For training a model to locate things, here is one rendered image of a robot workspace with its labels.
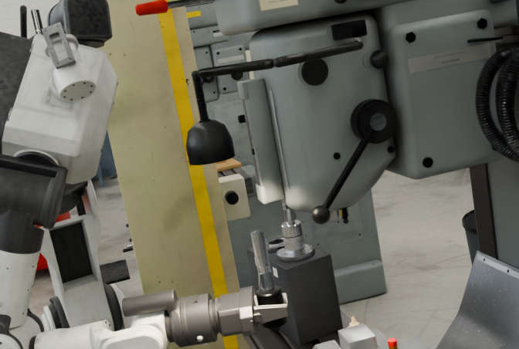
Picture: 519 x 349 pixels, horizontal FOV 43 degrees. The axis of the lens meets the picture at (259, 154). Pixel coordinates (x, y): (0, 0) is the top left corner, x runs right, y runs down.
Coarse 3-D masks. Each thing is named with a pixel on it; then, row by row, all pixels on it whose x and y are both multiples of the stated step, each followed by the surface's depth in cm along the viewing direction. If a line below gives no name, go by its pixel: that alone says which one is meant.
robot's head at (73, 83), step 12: (72, 36) 121; (60, 48) 119; (72, 48) 120; (60, 72) 117; (72, 72) 117; (84, 72) 118; (60, 84) 117; (72, 84) 116; (84, 84) 118; (60, 96) 118; (72, 96) 120; (84, 96) 121
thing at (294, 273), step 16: (272, 240) 165; (272, 256) 157; (288, 256) 151; (304, 256) 151; (320, 256) 151; (256, 272) 164; (272, 272) 155; (288, 272) 147; (304, 272) 149; (320, 272) 151; (256, 288) 166; (288, 288) 148; (304, 288) 150; (320, 288) 151; (336, 288) 153; (288, 304) 151; (304, 304) 150; (320, 304) 152; (336, 304) 154; (288, 320) 153; (304, 320) 150; (320, 320) 152; (336, 320) 154; (288, 336) 155; (304, 336) 151; (320, 336) 152
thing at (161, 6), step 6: (162, 0) 115; (180, 0) 116; (186, 0) 116; (192, 0) 116; (198, 0) 117; (204, 0) 117; (210, 0) 117; (138, 6) 114; (144, 6) 114; (150, 6) 114; (156, 6) 114; (162, 6) 115; (168, 6) 115; (174, 6) 116; (180, 6) 116; (138, 12) 114; (144, 12) 114; (150, 12) 115; (156, 12) 115; (162, 12) 116
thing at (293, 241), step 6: (300, 228) 153; (288, 234) 152; (294, 234) 152; (300, 234) 153; (288, 240) 152; (294, 240) 152; (300, 240) 153; (288, 246) 153; (294, 246) 152; (300, 246) 153; (288, 252) 153; (294, 252) 152
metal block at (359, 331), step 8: (344, 328) 124; (352, 328) 123; (360, 328) 123; (344, 336) 121; (352, 336) 120; (360, 336) 120; (368, 336) 119; (344, 344) 121; (352, 344) 118; (360, 344) 118; (368, 344) 119; (376, 344) 119
